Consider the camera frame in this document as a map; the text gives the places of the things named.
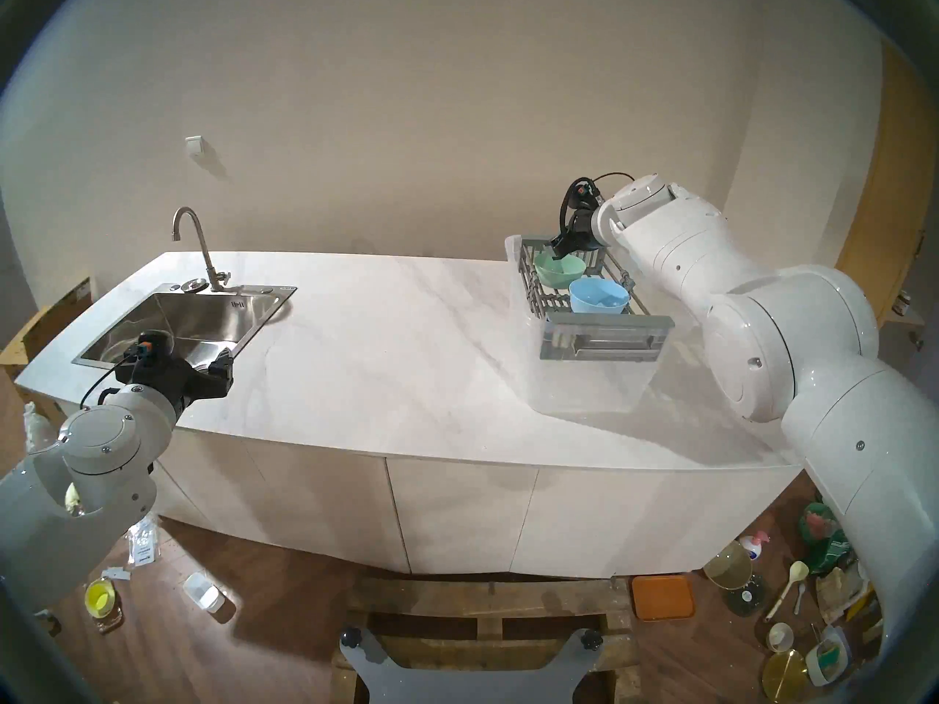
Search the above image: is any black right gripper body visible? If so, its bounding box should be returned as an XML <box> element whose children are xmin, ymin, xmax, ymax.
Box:
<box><xmin>565</xmin><ymin>208</ymin><xmax>599</xmax><ymax>253</ymax></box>

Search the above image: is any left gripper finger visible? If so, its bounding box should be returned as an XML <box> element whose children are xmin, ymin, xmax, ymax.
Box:
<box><xmin>208</xmin><ymin>348</ymin><xmax>235</xmax><ymax>397</ymax></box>

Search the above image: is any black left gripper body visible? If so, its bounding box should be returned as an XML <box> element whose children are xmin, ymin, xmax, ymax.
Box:
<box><xmin>117</xmin><ymin>352</ymin><xmax>211</xmax><ymax>417</ymax></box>

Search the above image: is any green plastic bowl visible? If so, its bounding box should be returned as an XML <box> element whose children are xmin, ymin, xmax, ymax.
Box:
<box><xmin>533</xmin><ymin>250</ymin><xmax>588</xmax><ymax>287</ymax></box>

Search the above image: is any blue plastic bowl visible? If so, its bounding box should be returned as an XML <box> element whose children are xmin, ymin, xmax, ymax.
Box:
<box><xmin>569</xmin><ymin>279</ymin><xmax>630</xmax><ymax>316</ymax></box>

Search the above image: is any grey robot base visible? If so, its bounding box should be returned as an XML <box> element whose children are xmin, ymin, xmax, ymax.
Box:
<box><xmin>339</xmin><ymin>628</ymin><xmax>606</xmax><ymax>704</ymax></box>

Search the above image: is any grey dish drying rack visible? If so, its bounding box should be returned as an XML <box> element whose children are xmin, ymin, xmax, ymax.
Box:
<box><xmin>514</xmin><ymin>235</ymin><xmax>674</xmax><ymax>361</ymax></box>

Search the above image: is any yellow bowl clear container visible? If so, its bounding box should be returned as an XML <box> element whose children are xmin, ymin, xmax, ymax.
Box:
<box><xmin>84</xmin><ymin>578</ymin><xmax>123</xmax><ymax>631</ymax></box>

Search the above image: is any round yellow plate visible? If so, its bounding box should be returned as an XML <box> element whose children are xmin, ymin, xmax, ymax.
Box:
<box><xmin>761</xmin><ymin>650</ymin><xmax>811</xmax><ymax>703</ymax></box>

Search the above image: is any stainless steel sink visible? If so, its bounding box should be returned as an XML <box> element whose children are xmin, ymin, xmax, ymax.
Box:
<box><xmin>72</xmin><ymin>285</ymin><xmax>298</xmax><ymax>385</ymax></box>

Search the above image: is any cardboard box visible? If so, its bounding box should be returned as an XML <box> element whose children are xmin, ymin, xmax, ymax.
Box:
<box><xmin>0</xmin><ymin>276</ymin><xmax>96</xmax><ymax>377</ymax></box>

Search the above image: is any steel gooseneck faucet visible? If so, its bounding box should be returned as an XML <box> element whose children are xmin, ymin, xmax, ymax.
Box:
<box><xmin>172</xmin><ymin>207</ymin><xmax>243</xmax><ymax>293</ymax></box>

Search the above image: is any white crumpled plastic bag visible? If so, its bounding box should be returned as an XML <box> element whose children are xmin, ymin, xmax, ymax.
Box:
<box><xmin>22</xmin><ymin>402</ymin><xmax>56</xmax><ymax>448</ymax></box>

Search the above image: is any clear plastic storage bin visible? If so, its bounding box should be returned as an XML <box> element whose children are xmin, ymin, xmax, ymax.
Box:
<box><xmin>505</xmin><ymin>233</ymin><xmax>698</xmax><ymax>416</ymax></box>

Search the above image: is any clear plastic packet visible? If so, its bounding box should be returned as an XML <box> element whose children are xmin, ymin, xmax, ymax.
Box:
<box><xmin>125</xmin><ymin>516</ymin><xmax>161</xmax><ymax>568</ymax></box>

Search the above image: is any small white plastic container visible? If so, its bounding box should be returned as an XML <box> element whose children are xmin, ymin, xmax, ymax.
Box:
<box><xmin>182</xmin><ymin>572</ymin><xmax>224</xmax><ymax>612</ymax></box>

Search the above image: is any white kitchen counter cabinet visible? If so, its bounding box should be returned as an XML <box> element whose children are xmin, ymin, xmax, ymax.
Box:
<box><xmin>15</xmin><ymin>252</ymin><xmax>894</xmax><ymax>579</ymax></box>

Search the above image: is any wooden door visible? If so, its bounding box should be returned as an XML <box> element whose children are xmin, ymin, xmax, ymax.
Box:
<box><xmin>836</xmin><ymin>43</ymin><xmax>939</xmax><ymax>329</ymax></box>

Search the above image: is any yellow glass lid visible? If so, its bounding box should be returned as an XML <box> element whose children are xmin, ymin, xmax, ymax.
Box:
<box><xmin>703</xmin><ymin>540</ymin><xmax>755</xmax><ymax>591</ymax></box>

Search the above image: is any orange plastic tray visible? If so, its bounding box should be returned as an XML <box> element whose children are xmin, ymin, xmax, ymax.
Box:
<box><xmin>631</xmin><ymin>574</ymin><xmax>695</xmax><ymax>623</ymax></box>

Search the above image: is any dark glass lid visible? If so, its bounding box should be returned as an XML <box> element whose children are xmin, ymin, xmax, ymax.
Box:
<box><xmin>726</xmin><ymin>574</ymin><xmax>767</xmax><ymax>617</ymax></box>

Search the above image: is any cream plastic spoon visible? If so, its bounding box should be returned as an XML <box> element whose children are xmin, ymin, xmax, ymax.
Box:
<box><xmin>767</xmin><ymin>561</ymin><xmax>810</xmax><ymax>621</ymax></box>

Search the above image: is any green snack bag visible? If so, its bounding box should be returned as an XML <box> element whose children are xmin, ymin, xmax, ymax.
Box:
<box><xmin>800</xmin><ymin>501</ymin><xmax>853</xmax><ymax>575</ymax></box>

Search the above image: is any white container green sponge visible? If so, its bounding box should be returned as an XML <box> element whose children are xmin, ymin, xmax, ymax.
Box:
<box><xmin>805</xmin><ymin>626</ymin><xmax>852</xmax><ymax>687</ymax></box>

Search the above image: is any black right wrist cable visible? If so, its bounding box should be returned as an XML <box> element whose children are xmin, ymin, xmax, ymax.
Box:
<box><xmin>560</xmin><ymin>172</ymin><xmax>636</xmax><ymax>231</ymax></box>

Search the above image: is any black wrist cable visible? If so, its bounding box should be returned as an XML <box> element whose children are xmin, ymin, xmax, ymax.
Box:
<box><xmin>79</xmin><ymin>349</ymin><xmax>140</xmax><ymax>410</ymax></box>
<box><xmin>560</xmin><ymin>172</ymin><xmax>636</xmax><ymax>231</ymax></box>

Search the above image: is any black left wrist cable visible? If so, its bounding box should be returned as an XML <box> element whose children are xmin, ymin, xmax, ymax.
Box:
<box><xmin>79</xmin><ymin>349</ymin><xmax>140</xmax><ymax>410</ymax></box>

